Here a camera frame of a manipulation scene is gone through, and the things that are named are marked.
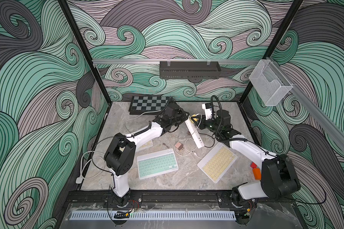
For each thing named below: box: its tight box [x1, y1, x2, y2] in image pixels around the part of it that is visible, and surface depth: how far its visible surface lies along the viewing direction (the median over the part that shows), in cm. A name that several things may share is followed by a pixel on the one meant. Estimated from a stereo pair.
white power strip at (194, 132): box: [184, 115, 205, 149], surface depth 82 cm
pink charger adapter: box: [174, 142, 184, 151], surface depth 94 cm
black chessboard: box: [129, 95, 171, 115], surface depth 117 cm
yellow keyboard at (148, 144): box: [138, 139, 154, 151], surface depth 96 cm
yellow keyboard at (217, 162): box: [196, 142, 238, 184], surface depth 87 cm
